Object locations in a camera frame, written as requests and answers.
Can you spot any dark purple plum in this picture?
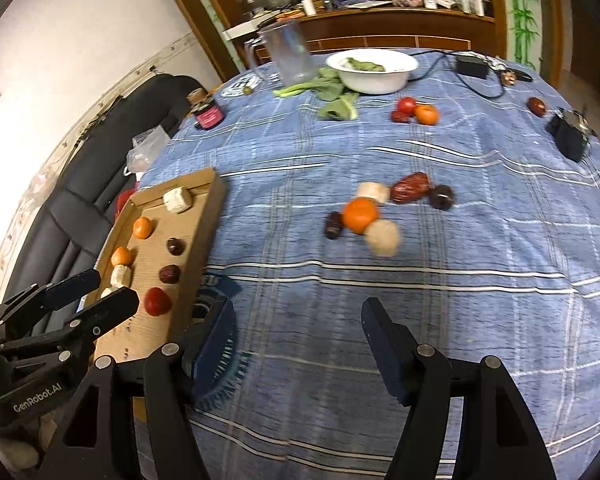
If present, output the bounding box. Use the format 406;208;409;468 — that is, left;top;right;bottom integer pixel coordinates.
428;184;456;211

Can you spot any white carton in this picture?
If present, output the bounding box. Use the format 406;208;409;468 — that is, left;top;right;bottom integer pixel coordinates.
454;0;491;16

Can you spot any black power adapter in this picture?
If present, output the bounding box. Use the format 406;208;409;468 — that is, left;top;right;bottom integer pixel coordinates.
454;54;490;80

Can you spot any red plastic bag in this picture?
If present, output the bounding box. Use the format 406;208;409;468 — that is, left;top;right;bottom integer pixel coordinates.
114;190;141;221

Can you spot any black cylindrical device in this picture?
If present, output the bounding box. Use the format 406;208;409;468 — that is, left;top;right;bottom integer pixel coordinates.
546;107;592;163

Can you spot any green leaf scrap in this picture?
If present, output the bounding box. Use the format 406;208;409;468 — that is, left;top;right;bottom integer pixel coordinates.
342;58;386;73

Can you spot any clear plastic bag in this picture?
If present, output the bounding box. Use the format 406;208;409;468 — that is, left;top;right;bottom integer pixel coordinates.
125;127;172;177

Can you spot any green bamboo wall print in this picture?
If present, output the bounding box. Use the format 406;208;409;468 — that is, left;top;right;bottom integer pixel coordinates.
502;0;543;68

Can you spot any pink lidded jar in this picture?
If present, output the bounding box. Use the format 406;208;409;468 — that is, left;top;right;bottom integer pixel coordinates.
194;101;226;131

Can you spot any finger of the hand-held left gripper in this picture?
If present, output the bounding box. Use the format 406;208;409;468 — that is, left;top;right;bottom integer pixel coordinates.
0;287;141;366
0;269;102;343

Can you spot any black cable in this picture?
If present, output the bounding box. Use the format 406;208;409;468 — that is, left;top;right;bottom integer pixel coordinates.
407;50;508;100

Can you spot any clear plastic pitcher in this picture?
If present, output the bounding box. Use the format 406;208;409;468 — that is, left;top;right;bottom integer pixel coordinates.
242;21;313;86

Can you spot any cardboard tray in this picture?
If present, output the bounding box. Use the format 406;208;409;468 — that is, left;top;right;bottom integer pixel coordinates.
94;167;228;363

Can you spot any wooden counter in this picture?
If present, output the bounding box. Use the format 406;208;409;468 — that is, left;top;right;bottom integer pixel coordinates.
155;0;511;78

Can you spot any beige fruit cube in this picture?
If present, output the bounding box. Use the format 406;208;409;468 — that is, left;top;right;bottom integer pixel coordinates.
162;186;193;215

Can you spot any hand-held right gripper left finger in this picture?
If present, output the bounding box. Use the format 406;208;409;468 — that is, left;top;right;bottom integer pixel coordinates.
37;294;237;480

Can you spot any black leather sofa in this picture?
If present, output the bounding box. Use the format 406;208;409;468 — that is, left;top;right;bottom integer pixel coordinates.
0;74;201;311

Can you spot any white bowl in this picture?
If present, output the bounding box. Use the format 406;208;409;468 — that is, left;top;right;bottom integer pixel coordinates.
325;50;420;95

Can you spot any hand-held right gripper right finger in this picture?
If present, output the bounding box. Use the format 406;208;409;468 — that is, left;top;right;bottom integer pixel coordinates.
361;297;553;480

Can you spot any round beige peeled fruit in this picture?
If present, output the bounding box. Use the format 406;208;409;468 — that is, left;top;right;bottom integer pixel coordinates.
364;219;402;257

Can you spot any wrinkled red date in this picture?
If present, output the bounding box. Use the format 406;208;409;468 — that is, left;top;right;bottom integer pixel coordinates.
390;171;431;205

